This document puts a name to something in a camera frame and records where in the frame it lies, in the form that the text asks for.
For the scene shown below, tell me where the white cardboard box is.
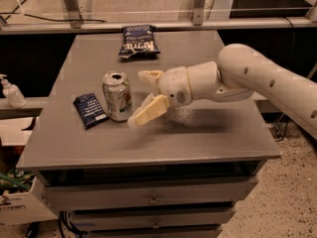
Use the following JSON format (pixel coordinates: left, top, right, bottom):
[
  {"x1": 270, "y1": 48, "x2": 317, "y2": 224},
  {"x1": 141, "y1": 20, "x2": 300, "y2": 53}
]
[{"x1": 0, "y1": 116, "x2": 58, "y2": 226}]

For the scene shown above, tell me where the black cable behind railing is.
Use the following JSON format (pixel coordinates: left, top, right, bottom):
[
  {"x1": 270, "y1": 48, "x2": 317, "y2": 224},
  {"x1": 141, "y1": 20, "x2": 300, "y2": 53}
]
[{"x1": 0, "y1": 0, "x2": 108, "y2": 24}]

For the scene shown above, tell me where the dark blue kettle chips bag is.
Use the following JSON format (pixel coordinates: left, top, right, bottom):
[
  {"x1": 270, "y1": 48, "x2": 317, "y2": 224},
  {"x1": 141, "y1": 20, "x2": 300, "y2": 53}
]
[{"x1": 119, "y1": 25, "x2": 159, "y2": 59}]

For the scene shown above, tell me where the silver 7up soda can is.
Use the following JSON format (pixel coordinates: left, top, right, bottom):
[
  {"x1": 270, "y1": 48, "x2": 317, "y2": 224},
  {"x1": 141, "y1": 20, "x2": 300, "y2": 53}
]
[{"x1": 102, "y1": 70, "x2": 133, "y2": 121}]

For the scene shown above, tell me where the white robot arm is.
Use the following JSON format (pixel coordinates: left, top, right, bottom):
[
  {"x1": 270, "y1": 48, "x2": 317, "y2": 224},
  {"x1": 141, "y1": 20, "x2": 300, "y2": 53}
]
[{"x1": 128, "y1": 44, "x2": 317, "y2": 138}]

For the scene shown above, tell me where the metal frame railing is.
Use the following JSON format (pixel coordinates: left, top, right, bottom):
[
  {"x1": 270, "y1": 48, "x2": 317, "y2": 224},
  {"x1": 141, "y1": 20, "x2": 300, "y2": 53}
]
[{"x1": 0, "y1": 0, "x2": 317, "y2": 35}]

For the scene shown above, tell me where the blue rxbar blueberry wrapper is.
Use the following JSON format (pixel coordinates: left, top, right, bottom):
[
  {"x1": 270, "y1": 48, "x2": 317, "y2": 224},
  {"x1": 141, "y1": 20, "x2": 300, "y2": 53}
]
[{"x1": 73, "y1": 93, "x2": 109, "y2": 129}]

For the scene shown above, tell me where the white pump dispenser bottle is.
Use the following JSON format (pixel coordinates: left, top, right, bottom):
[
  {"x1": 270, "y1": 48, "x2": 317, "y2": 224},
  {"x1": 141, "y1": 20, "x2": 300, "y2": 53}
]
[{"x1": 0, "y1": 74, "x2": 27, "y2": 108}]

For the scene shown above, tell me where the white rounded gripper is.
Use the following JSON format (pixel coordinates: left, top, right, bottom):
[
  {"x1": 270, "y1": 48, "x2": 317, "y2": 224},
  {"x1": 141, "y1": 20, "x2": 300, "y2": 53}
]
[{"x1": 128, "y1": 66, "x2": 192, "y2": 128}]

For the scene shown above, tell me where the grey drawer cabinet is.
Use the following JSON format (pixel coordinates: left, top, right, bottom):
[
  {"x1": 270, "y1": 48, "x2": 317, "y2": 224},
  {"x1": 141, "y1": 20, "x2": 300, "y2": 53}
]
[{"x1": 18, "y1": 31, "x2": 279, "y2": 238}]

